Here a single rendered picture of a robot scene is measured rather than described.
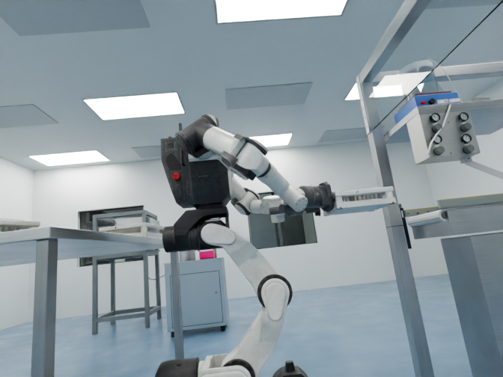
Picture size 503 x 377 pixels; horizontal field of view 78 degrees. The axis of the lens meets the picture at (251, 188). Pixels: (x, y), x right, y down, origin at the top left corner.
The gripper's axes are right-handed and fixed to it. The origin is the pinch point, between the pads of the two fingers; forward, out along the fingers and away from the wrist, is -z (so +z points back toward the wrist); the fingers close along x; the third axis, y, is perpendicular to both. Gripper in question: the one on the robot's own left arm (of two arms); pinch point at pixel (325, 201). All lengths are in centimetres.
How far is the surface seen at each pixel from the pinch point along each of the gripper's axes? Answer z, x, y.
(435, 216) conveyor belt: -42.1, 14.0, 9.3
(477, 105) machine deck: -69, -30, 13
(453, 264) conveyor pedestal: -52, 35, -7
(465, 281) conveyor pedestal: -53, 42, -2
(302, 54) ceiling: -25, -194, -174
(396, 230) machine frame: -33.0, 16.8, -13.9
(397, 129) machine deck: -39.7, -29.9, -1.8
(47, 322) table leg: 88, 31, 63
